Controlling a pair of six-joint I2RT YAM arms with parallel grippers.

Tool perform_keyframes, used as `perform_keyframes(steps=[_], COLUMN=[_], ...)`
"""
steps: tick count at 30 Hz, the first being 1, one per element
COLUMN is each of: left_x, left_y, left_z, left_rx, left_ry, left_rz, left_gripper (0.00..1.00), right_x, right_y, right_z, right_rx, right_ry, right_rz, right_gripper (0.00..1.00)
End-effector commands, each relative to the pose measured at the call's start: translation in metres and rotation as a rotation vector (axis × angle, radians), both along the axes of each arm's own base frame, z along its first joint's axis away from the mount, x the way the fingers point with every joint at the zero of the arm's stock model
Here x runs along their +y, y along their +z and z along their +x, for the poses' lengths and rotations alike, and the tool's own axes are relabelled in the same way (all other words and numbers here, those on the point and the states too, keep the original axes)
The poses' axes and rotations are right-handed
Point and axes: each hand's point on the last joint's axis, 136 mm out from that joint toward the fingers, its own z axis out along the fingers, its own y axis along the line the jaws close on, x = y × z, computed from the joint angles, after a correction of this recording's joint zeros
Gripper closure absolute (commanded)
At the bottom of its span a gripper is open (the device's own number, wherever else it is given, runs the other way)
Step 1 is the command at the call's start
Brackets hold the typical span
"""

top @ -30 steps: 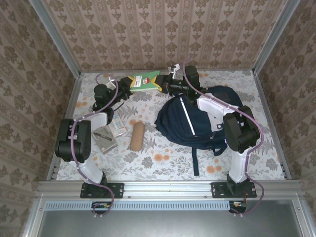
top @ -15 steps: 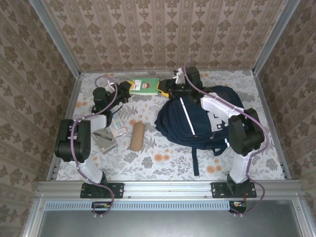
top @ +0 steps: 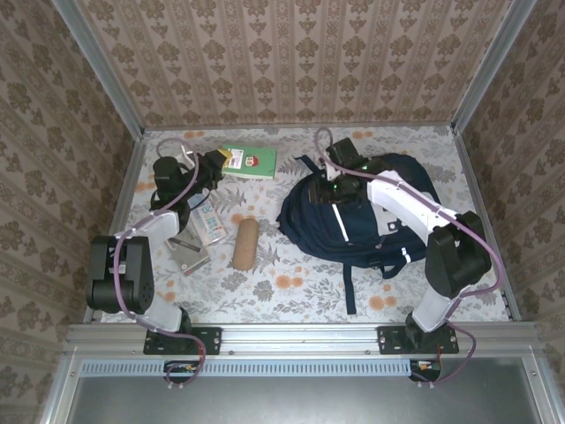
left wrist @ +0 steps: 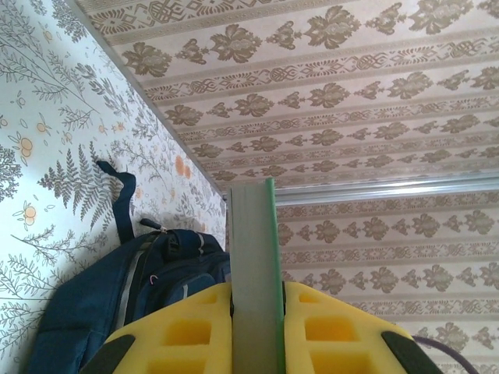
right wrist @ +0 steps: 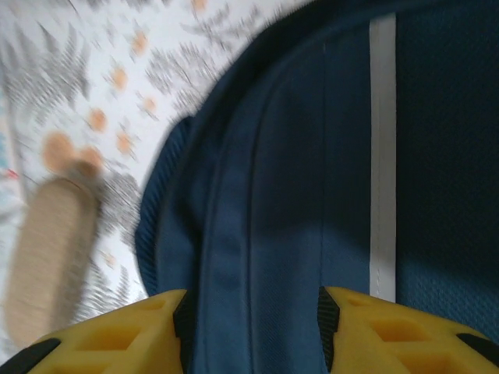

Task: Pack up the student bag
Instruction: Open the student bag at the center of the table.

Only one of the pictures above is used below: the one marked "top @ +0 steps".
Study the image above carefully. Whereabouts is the aluminium frame post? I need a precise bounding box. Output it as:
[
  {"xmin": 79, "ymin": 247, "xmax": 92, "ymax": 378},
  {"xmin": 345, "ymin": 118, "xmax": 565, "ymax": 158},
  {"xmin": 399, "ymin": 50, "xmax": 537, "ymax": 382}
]
[
  {"xmin": 450, "ymin": 0, "xmax": 539, "ymax": 133},
  {"xmin": 49, "ymin": 0, "xmax": 146, "ymax": 139}
]

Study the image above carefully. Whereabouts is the aluminium mounting rail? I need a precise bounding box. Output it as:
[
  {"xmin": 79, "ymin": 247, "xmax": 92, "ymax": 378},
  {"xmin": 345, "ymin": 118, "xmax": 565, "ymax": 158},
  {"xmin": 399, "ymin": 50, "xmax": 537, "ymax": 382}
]
[{"xmin": 65, "ymin": 321, "xmax": 544, "ymax": 360}]

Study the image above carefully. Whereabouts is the green book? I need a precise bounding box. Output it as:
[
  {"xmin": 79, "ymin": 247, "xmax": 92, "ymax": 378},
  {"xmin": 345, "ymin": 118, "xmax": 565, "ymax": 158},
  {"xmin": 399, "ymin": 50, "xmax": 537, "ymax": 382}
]
[{"xmin": 222, "ymin": 144, "xmax": 278, "ymax": 181}]

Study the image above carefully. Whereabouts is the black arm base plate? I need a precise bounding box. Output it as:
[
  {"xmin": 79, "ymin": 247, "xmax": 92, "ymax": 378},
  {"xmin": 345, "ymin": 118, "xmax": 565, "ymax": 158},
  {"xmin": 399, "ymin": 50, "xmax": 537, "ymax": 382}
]
[
  {"xmin": 143, "ymin": 325, "xmax": 222, "ymax": 356},
  {"xmin": 377, "ymin": 325, "xmax": 460, "ymax": 356}
]

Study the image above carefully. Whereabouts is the navy blue backpack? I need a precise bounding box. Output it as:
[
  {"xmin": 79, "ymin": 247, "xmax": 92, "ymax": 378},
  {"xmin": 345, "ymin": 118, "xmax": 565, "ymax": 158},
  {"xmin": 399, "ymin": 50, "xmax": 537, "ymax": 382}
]
[{"xmin": 276, "ymin": 152, "xmax": 441, "ymax": 316}]

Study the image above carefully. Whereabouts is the floral tablecloth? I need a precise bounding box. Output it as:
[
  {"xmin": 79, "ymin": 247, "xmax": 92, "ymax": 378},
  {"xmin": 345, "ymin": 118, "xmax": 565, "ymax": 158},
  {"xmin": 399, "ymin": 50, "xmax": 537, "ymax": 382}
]
[{"xmin": 101, "ymin": 125, "xmax": 513, "ymax": 326}]

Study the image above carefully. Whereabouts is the slotted light blue cable duct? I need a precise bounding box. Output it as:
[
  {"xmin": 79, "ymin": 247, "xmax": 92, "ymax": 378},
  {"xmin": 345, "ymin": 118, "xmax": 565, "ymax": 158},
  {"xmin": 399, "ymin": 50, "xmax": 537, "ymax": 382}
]
[{"xmin": 81, "ymin": 358, "xmax": 442, "ymax": 377}]

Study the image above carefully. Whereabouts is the black controller box with wires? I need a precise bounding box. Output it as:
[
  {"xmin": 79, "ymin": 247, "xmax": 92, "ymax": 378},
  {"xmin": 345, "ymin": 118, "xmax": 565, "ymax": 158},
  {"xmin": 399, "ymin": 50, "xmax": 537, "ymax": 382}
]
[
  {"xmin": 409, "ymin": 360, "xmax": 443, "ymax": 382},
  {"xmin": 163, "ymin": 360, "xmax": 200, "ymax": 384}
]

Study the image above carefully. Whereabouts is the tan cylindrical pencil case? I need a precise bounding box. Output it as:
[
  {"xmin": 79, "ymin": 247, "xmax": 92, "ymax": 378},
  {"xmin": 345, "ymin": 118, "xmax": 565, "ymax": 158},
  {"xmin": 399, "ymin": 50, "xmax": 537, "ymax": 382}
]
[{"xmin": 232, "ymin": 219, "xmax": 260, "ymax": 271}]

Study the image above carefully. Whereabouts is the grey box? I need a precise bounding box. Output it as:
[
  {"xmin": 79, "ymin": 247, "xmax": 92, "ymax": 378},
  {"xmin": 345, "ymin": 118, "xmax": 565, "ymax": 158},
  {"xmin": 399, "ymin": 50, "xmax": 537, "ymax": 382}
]
[{"xmin": 166, "ymin": 236, "xmax": 212, "ymax": 278}]

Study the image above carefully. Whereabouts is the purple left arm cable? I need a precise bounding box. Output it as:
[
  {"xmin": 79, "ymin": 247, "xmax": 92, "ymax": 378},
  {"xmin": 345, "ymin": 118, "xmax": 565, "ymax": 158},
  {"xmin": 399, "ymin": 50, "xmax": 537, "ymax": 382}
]
[{"xmin": 113, "ymin": 138, "xmax": 208, "ymax": 390}]

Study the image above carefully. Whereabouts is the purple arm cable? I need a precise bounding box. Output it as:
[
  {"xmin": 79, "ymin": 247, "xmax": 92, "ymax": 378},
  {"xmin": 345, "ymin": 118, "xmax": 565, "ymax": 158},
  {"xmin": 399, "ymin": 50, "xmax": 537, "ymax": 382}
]
[
  {"xmin": 313, "ymin": 126, "xmax": 506, "ymax": 385},
  {"xmin": 113, "ymin": 138, "xmax": 208, "ymax": 390}
]

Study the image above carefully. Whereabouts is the grey metal panel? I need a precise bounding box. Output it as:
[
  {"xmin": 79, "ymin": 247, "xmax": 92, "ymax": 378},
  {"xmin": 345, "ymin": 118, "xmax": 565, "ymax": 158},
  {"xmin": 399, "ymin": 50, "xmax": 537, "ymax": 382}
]
[{"xmin": 65, "ymin": 357, "xmax": 553, "ymax": 424}]

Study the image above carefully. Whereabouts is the aluminium side rail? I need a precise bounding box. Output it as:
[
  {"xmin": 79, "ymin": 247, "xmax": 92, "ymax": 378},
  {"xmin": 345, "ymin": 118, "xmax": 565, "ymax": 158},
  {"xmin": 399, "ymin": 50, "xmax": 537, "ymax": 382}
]
[
  {"xmin": 83, "ymin": 130, "xmax": 149, "ymax": 326},
  {"xmin": 452, "ymin": 127, "xmax": 524, "ymax": 323}
]

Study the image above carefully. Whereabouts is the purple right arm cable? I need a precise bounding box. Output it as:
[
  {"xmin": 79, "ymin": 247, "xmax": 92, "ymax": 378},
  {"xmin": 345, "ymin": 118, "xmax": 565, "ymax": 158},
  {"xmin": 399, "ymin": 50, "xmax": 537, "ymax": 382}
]
[{"xmin": 313, "ymin": 126, "xmax": 506, "ymax": 385}]

